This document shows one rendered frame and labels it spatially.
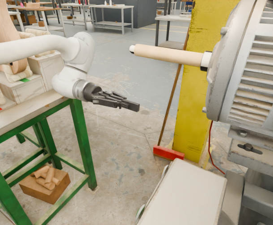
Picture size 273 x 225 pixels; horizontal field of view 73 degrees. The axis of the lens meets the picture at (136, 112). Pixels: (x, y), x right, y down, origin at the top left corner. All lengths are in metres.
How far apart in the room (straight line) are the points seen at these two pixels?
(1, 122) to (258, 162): 0.89
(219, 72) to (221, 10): 1.01
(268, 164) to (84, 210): 1.39
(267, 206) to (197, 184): 0.18
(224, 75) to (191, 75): 1.12
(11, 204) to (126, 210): 0.79
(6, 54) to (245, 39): 0.62
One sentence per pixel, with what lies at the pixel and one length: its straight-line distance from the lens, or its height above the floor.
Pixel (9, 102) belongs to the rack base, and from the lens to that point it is 1.06.
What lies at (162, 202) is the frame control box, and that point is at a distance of 0.31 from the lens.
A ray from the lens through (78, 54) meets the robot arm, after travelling 0.83.
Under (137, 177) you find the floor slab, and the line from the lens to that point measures 1.74.
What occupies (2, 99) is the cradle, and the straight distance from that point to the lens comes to 1.05.
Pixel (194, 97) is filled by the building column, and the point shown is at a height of 0.69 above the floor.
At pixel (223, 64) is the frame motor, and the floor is 1.29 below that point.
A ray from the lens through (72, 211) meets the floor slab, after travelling 1.65.
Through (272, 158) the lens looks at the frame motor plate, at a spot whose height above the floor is 1.12.
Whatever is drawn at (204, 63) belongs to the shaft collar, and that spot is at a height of 1.25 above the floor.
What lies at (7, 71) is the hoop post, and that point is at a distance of 1.04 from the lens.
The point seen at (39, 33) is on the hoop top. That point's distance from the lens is 1.16.
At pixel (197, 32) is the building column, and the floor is 1.15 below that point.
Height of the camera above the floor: 1.39
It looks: 33 degrees down
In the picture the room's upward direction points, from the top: straight up
